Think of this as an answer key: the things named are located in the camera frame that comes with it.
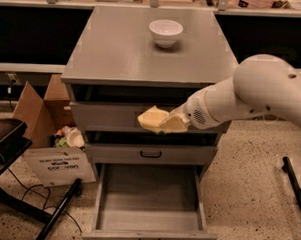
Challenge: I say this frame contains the black stand frame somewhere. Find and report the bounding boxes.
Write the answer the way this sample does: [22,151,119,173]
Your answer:
[0,119,82,240]

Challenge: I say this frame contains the black floor cable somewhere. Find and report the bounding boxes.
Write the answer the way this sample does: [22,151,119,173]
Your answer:
[2,167,86,235]

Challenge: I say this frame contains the grey drawer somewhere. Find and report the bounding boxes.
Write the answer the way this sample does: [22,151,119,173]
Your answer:
[82,164,217,240]
[85,143,217,165]
[70,101,232,132]

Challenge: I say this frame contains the grey middle drawer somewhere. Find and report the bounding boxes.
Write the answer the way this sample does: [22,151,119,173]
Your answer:
[85,143,217,165]

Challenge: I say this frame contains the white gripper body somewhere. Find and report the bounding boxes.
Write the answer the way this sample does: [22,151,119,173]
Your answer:
[183,88,219,129]

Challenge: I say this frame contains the grey bottom drawer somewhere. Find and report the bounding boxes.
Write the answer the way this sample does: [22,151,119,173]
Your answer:
[82,164,217,240]

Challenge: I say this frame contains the brown cardboard box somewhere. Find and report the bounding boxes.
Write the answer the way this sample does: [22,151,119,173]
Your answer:
[14,74,96,187]

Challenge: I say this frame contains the black bar at right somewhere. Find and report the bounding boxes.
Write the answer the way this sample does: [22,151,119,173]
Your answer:
[282,157,301,212]

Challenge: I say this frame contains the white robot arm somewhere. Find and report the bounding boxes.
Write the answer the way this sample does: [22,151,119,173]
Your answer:
[159,55,301,133]

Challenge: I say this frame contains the toys in box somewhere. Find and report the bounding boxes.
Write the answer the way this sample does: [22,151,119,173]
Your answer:
[50,125,85,148]

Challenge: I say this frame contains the yellow sponge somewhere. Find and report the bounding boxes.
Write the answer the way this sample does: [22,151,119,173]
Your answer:
[137,105,169,133]

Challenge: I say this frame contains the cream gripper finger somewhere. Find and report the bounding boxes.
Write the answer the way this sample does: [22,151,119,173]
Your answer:
[170,105,185,115]
[159,113,190,133]

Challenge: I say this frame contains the grey top drawer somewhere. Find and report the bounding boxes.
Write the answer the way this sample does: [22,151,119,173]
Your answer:
[70,101,232,132]

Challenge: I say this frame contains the grey drawer cabinet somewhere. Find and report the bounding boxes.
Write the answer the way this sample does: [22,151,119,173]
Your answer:
[56,2,252,184]

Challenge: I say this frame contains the white bowl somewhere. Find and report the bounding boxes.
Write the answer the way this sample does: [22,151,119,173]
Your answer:
[149,19,184,48]

